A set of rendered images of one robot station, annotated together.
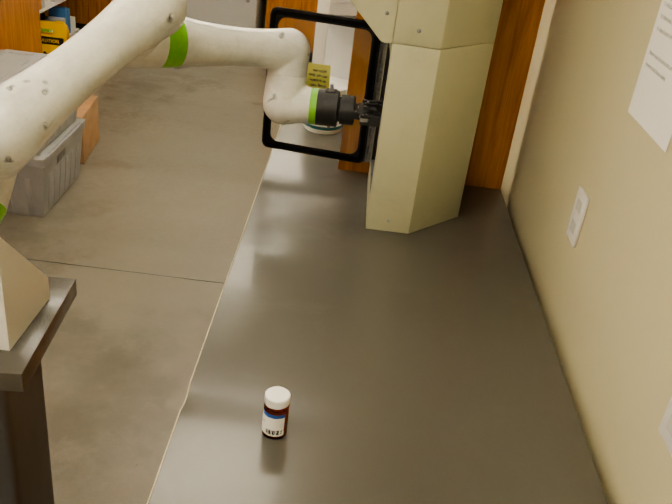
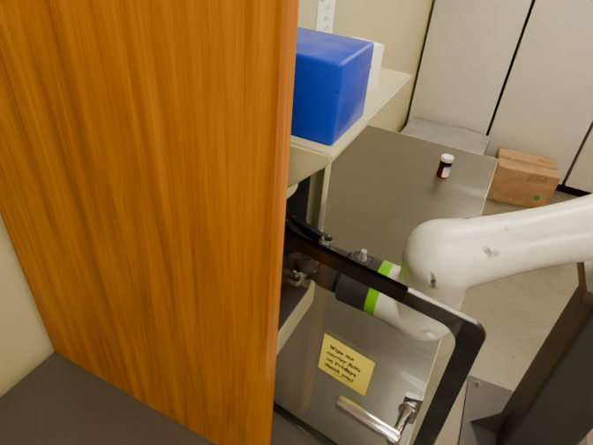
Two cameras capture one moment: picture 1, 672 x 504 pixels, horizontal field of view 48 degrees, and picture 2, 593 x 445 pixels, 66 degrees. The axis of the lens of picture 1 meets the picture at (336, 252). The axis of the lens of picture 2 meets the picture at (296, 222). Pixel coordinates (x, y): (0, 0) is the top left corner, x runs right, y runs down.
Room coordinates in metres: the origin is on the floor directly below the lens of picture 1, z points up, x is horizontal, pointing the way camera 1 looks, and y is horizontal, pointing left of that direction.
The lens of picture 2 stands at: (2.45, 0.20, 1.74)
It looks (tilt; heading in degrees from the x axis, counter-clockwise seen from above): 37 degrees down; 205
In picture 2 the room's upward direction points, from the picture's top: 5 degrees clockwise
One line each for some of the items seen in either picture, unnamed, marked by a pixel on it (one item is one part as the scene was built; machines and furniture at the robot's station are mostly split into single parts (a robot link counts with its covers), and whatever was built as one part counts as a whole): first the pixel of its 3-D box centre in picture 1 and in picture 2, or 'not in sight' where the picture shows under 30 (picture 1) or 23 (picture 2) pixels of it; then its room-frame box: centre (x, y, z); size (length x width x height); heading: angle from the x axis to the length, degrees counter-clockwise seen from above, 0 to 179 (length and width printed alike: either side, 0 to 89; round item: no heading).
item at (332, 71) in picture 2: not in sight; (313, 83); (1.98, -0.01, 1.56); 0.10 x 0.10 x 0.09; 0
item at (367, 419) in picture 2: not in sight; (374, 411); (2.10, 0.17, 1.20); 0.10 x 0.05 x 0.03; 83
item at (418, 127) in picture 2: not in sight; (439, 155); (-0.82, -0.16, 0.17); 0.60 x 0.42 x 0.33; 88
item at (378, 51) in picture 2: not in sight; (356, 65); (1.84, -0.01, 1.54); 0.05 x 0.05 x 0.06; 74
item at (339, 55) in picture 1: (319, 87); (336, 370); (2.06, 0.10, 1.19); 0.30 x 0.01 x 0.40; 83
